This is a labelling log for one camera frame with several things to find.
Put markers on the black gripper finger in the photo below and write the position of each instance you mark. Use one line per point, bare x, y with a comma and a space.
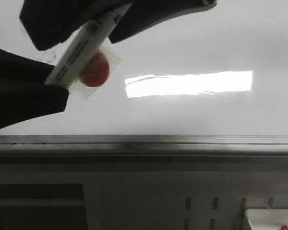
49, 22
23, 94

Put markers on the white whiteboard marker pen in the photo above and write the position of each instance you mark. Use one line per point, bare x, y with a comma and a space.
90, 37

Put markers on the grey aluminium whiteboard tray rail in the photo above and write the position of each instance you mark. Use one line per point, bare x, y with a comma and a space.
142, 145

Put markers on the white whiteboard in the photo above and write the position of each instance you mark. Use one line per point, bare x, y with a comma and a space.
219, 72

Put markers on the small red object in bin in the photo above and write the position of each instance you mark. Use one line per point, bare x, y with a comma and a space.
284, 227

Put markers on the red round magnet with tape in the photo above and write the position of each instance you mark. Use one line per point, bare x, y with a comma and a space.
96, 72

